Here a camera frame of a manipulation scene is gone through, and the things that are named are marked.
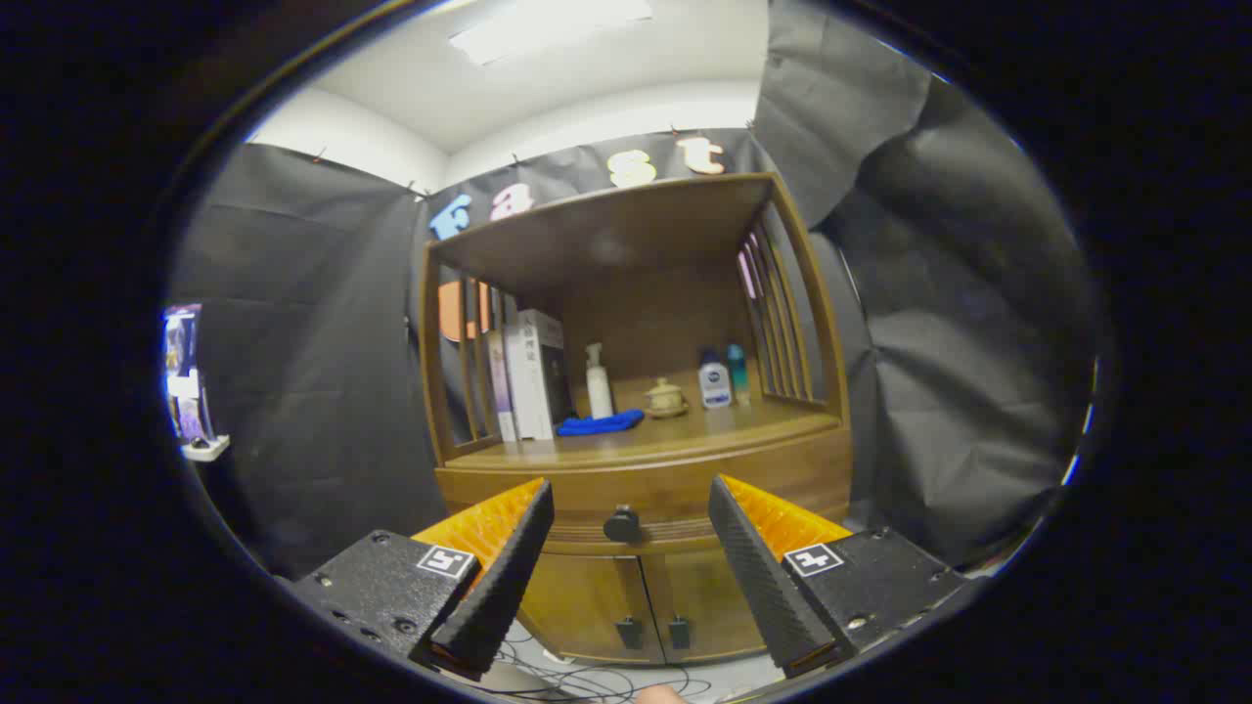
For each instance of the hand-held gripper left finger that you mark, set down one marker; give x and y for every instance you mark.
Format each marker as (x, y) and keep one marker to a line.
(499, 587)

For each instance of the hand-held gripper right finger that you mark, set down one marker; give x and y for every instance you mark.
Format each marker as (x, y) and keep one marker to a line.
(763, 587)

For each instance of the wooden drawer with black knob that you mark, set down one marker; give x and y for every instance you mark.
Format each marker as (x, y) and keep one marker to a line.
(626, 484)

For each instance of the wooden cabinet door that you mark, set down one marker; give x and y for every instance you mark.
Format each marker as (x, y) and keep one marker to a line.
(704, 606)
(587, 606)

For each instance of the wooden countertop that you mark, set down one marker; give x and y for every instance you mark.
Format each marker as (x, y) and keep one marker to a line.
(724, 425)

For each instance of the brown wooden cabinet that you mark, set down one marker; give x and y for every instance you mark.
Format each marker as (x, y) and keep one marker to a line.
(636, 225)

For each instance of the blue folded cloth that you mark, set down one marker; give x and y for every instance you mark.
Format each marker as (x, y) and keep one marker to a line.
(602, 423)

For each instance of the thin purple book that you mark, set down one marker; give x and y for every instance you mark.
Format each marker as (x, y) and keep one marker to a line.
(499, 391)

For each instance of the thin white book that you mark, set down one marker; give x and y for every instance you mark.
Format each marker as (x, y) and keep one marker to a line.
(515, 391)

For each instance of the white lotion bottle blue cap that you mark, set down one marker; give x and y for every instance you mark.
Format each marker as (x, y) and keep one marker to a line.
(715, 383)

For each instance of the beige lidded teacup with saucer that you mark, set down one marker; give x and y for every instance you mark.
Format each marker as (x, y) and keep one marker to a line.
(665, 398)

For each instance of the teal slim bottle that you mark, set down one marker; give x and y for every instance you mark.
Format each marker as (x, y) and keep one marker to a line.
(739, 372)

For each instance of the white pump bottle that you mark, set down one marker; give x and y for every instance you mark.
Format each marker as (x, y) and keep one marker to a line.
(599, 391)

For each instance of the thick white and black book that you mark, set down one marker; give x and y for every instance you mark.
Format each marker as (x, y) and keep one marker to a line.
(546, 372)

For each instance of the small white ledge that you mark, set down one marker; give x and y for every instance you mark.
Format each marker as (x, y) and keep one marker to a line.
(205, 449)

